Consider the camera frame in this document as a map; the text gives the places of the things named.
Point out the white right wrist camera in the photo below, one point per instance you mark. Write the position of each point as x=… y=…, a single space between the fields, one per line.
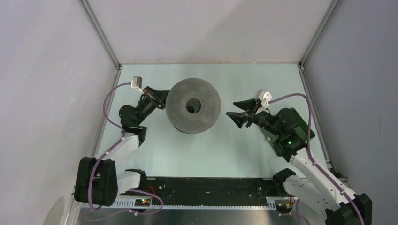
x=262 y=98

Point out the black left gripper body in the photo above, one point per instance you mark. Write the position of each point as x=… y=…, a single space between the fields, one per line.
x=151 y=94

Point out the white slotted cable duct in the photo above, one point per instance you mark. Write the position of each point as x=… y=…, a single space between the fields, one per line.
x=141 y=203

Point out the aluminium frame post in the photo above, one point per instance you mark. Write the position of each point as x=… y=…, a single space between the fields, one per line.
x=325 y=21
x=90 y=14

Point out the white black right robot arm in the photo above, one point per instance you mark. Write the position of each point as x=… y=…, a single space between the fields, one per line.
x=323 y=192

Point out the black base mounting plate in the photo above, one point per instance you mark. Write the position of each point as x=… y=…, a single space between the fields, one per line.
x=213 y=190

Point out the right aluminium frame post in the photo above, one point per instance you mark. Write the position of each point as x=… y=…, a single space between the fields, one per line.
x=325 y=21

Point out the dark grey spool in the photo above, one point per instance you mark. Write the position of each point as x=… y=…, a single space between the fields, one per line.
x=191 y=130
x=193 y=102

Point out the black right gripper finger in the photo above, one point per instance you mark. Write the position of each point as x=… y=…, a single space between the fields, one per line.
x=250 y=104
x=239 y=118

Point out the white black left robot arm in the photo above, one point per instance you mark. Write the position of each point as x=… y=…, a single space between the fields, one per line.
x=102 y=178

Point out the left aluminium frame post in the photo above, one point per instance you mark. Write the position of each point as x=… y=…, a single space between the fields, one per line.
x=90 y=14

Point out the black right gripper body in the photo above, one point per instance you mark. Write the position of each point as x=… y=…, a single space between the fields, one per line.
x=257 y=119

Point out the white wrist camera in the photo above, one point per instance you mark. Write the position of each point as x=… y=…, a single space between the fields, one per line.
x=262 y=98
x=136 y=83

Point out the green tray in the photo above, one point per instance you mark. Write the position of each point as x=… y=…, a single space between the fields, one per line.
x=288 y=132

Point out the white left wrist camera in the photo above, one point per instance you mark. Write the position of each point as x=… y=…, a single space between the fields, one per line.
x=136 y=83

